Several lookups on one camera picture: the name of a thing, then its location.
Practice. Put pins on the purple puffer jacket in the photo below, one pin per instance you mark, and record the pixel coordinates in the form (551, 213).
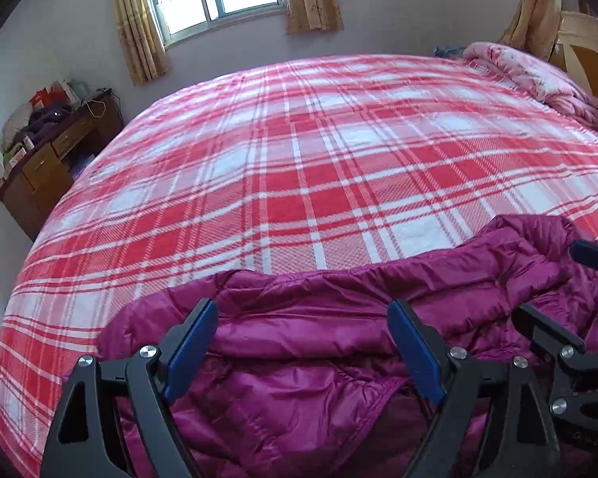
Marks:
(304, 383)

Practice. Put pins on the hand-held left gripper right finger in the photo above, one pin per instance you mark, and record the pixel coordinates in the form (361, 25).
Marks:
(413, 348)

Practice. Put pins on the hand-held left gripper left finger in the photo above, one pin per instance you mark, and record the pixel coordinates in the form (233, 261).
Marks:
(192, 348)

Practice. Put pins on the lime green cloth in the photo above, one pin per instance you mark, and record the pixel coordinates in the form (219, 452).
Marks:
(15, 149)

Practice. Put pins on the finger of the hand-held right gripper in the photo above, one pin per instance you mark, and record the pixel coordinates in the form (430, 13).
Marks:
(543, 328)
(593, 255)

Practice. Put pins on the red gift bag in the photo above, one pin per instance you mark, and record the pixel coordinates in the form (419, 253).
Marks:
(45, 97)

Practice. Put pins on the pale green bag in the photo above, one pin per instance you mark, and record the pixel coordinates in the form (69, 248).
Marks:
(79, 89)

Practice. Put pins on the pile of clothes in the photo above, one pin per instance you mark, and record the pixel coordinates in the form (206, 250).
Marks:
(40, 119)

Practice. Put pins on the pink folded quilt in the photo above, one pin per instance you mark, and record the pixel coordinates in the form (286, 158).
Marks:
(528, 74)

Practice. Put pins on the blue cloth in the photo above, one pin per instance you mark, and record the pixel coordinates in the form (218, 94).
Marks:
(448, 51)

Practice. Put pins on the bed with red plaid sheet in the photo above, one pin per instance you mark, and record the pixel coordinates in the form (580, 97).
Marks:
(304, 159)

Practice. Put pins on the brown wooden desk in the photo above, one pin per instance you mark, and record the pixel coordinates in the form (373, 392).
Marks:
(30, 194)

